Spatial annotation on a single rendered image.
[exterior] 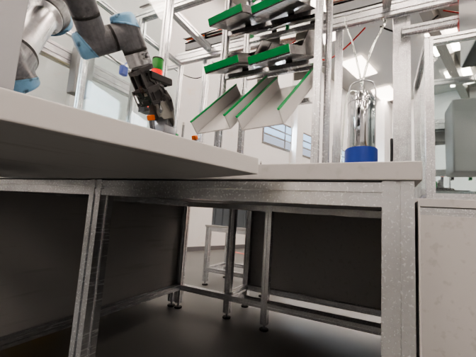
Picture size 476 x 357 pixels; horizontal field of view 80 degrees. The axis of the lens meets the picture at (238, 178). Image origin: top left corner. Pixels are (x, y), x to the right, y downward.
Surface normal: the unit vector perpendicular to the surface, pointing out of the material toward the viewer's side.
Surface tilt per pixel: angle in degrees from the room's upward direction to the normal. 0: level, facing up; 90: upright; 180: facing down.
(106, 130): 90
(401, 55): 90
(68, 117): 90
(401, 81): 90
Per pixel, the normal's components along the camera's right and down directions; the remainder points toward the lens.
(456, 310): -0.45, -0.14
